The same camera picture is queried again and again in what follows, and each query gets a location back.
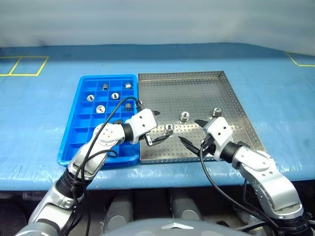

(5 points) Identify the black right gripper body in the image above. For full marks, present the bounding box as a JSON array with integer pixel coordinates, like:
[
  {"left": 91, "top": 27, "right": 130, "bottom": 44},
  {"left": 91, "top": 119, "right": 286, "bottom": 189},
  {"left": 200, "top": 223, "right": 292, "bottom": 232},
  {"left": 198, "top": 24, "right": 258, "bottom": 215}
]
[{"left": 200, "top": 134, "right": 217, "bottom": 158}]

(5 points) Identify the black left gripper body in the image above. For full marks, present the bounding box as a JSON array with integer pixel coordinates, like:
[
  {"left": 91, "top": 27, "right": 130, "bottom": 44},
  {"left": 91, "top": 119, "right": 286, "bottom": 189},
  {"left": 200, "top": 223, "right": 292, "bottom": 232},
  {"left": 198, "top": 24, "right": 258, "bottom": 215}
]
[{"left": 144, "top": 132, "right": 155, "bottom": 148}]

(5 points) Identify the blue compartment tray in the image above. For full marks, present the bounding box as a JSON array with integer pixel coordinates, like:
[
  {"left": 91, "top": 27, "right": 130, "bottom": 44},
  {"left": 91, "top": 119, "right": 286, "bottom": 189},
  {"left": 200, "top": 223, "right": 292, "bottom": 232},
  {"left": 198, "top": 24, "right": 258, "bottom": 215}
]
[{"left": 57, "top": 74, "right": 141, "bottom": 168}]

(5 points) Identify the perforated stainless steel tray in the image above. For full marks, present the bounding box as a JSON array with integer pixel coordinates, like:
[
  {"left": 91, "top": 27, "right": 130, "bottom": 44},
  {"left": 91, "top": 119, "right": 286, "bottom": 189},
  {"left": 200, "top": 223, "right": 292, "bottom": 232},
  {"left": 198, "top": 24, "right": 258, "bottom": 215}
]
[{"left": 137, "top": 70, "right": 267, "bottom": 165}]

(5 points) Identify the grey rounded shape under table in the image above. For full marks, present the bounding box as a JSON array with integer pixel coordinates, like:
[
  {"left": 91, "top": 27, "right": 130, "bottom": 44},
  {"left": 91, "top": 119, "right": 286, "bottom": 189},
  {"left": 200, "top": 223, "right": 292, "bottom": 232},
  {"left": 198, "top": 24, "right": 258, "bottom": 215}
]
[
  {"left": 104, "top": 196, "right": 135, "bottom": 232},
  {"left": 171, "top": 194, "right": 204, "bottom": 221}
]

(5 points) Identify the grey robot torso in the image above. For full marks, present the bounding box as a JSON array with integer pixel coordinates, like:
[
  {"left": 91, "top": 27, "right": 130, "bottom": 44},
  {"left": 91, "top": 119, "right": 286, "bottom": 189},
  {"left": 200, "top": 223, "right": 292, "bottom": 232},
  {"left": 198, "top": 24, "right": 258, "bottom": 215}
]
[{"left": 103, "top": 218, "right": 249, "bottom": 236}]

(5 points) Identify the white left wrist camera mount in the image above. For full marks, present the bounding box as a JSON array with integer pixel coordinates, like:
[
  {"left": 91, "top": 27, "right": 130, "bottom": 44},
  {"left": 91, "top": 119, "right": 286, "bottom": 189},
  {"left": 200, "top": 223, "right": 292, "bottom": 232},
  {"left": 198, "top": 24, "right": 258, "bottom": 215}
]
[{"left": 125, "top": 109, "right": 158, "bottom": 145}]

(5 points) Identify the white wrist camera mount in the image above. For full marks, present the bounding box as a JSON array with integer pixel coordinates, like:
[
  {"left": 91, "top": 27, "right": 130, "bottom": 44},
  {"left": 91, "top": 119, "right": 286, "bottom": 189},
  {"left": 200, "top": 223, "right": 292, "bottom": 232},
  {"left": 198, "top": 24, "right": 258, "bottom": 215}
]
[
  {"left": 203, "top": 117, "right": 233, "bottom": 160},
  {"left": 125, "top": 109, "right": 158, "bottom": 145}
]

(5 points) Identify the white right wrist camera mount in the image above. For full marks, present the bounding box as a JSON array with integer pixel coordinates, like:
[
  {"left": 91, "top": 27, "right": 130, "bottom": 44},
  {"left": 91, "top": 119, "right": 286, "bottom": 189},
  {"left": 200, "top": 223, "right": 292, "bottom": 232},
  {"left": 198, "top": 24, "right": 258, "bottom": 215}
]
[{"left": 203, "top": 117, "right": 233, "bottom": 160}]

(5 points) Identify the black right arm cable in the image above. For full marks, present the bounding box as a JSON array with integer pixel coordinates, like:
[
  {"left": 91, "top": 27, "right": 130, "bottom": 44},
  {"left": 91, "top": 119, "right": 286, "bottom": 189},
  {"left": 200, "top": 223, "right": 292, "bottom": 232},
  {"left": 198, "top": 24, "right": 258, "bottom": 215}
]
[{"left": 199, "top": 145, "right": 281, "bottom": 232}]

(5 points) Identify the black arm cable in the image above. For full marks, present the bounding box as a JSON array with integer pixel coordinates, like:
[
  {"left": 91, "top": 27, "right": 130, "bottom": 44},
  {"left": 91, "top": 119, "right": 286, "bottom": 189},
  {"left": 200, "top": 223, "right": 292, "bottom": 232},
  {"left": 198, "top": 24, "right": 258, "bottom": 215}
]
[
  {"left": 199, "top": 145, "right": 281, "bottom": 232},
  {"left": 71, "top": 96, "right": 144, "bottom": 236}
]

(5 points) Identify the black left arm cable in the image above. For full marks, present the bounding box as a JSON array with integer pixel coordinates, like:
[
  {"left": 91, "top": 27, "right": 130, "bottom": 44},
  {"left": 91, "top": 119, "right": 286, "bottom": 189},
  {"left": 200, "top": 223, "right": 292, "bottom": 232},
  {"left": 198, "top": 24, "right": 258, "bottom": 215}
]
[{"left": 71, "top": 96, "right": 144, "bottom": 236}]

